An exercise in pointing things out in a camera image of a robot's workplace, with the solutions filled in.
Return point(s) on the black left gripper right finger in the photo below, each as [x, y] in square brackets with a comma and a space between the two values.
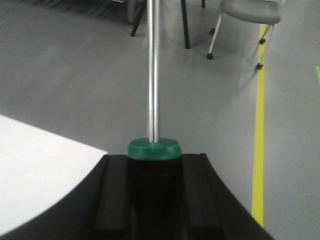
[212, 211]

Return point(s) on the green black screwdriver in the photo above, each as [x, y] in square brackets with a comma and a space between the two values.
[155, 162]

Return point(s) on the grey office chair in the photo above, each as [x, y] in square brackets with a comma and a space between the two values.
[263, 12]

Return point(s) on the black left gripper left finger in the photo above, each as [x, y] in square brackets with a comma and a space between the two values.
[98, 208]

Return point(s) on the black chair legs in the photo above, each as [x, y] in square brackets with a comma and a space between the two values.
[184, 21]

